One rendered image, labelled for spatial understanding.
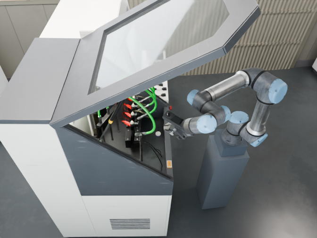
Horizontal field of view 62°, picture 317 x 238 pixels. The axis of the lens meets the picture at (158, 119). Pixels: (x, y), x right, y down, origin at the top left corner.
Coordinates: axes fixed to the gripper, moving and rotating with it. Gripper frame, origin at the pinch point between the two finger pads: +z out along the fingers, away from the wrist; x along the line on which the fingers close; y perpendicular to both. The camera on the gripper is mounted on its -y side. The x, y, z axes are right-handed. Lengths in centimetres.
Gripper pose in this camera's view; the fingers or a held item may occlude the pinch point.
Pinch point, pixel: (164, 126)
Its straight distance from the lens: 140.7
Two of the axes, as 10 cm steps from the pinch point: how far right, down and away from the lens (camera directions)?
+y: 6.7, 6.8, 3.0
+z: -4.9, 0.9, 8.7
